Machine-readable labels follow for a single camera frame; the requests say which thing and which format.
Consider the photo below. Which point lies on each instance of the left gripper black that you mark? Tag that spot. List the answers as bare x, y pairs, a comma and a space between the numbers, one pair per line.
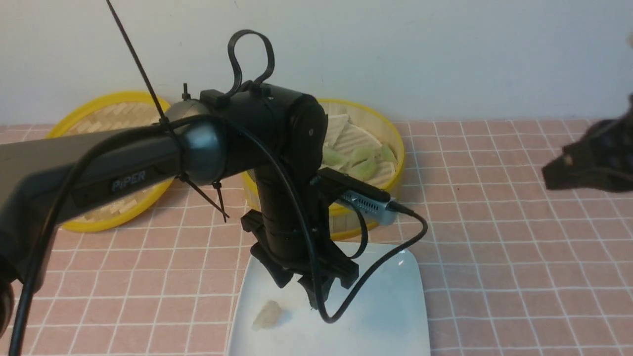
293, 236

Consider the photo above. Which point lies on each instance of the pinkish white dumpling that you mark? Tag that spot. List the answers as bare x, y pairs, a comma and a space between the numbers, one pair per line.
268, 316

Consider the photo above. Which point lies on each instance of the green dumpling large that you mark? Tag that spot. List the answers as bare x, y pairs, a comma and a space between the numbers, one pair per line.
363, 170

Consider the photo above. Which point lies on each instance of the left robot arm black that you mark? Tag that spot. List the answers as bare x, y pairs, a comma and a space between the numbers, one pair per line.
278, 133

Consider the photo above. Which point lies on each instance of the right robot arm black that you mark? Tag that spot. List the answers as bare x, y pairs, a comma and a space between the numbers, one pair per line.
601, 159

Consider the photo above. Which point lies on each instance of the white square plate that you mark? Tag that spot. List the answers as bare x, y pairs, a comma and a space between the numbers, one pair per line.
387, 317

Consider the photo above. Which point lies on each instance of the pale green dumpling centre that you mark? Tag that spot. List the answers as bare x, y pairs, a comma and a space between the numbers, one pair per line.
332, 157

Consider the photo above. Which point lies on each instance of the green dumpling right centre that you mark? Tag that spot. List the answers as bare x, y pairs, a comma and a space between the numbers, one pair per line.
361, 153

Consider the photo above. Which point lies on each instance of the bamboo steamer basket yellow rim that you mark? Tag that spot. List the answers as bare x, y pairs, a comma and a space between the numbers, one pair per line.
343, 222

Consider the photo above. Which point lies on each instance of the black zip tie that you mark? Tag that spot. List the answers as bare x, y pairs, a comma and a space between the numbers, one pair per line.
148, 84

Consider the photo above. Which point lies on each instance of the green dumpling far right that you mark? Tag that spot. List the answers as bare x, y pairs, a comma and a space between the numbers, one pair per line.
385, 154

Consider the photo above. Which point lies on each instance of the pink checkered tablecloth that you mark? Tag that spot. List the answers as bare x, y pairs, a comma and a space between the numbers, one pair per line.
508, 267

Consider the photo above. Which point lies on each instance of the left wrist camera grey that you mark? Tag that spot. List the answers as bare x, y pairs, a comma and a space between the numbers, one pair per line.
366, 198

